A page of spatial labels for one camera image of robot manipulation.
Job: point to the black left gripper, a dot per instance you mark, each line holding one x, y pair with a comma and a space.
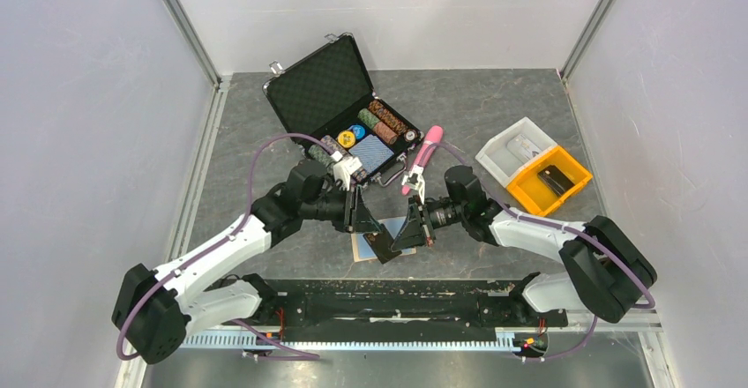
355, 214

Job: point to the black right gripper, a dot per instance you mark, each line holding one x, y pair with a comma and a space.
415, 232

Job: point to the black VIP credit card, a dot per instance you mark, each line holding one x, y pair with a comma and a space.
381, 245

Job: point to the beige leather card holder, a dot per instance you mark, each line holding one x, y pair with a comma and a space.
362, 252

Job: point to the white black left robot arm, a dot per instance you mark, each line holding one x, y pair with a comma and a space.
157, 309

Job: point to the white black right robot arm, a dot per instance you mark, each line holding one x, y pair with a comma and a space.
604, 272

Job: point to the blue playing card deck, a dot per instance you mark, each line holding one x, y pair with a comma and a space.
372, 153

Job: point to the white card in white bin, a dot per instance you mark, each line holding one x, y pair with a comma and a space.
523, 148

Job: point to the black card in yellow bin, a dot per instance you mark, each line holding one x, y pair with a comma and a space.
556, 180

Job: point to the blue orange chip stack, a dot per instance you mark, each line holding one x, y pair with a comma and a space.
331, 146

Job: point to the green purple chip stack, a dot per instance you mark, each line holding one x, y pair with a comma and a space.
318, 153

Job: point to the blue dealer button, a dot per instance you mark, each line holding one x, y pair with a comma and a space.
358, 130

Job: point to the green red chip stack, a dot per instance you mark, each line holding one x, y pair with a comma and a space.
383, 131

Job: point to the loose black white chips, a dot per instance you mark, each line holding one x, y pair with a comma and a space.
412, 135

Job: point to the pink cylindrical device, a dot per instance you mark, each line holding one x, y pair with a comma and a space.
433, 136

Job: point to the orange black chip stack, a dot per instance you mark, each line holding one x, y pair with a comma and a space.
384, 114

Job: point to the black poker chip case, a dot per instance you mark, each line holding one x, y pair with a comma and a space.
322, 93

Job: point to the white plastic bin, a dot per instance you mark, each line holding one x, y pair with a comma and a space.
500, 163

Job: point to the yellow plastic bin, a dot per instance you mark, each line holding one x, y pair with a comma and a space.
534, 196

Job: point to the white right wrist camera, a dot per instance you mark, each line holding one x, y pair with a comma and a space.
415, 181

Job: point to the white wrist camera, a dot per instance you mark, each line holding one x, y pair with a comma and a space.
415, 181
345, 168

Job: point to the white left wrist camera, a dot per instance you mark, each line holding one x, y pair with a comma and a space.
345, 168

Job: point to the white slotted cable duct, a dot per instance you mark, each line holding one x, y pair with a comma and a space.
244, 340

